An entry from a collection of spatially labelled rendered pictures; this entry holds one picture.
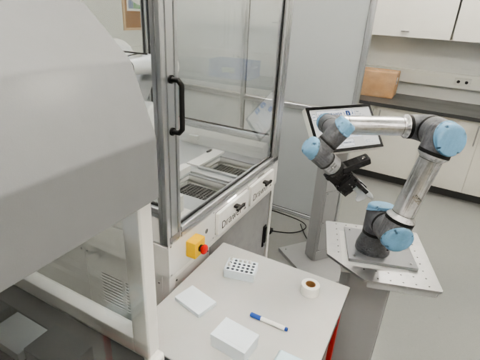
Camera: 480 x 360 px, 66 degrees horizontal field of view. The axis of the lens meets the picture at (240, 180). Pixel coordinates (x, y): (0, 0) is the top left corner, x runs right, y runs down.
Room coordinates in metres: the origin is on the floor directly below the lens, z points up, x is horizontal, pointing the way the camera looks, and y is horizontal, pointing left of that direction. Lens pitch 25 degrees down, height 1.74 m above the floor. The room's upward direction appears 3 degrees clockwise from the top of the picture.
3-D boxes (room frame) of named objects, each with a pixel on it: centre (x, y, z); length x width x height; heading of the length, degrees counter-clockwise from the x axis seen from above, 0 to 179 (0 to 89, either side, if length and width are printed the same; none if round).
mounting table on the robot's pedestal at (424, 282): (1.42, -0.64, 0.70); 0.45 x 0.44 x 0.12; 81
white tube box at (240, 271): (1.21, -0.02, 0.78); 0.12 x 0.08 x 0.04; 77
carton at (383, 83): (4.42, -1.54, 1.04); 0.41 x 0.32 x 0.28; 61
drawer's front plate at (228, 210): (1.52, 0.02, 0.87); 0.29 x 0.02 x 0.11; 153
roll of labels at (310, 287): (1.12, -0.29, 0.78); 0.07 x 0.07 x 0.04
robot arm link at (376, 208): (1.42, -0.62, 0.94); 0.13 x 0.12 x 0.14; 4
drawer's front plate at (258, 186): (1.80, -0.12, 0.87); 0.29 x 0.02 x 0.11; 153
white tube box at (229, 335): (0.85, -0.01, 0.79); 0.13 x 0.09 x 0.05; 58
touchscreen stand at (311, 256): (2.32, -0.65, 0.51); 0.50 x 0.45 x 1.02; 25
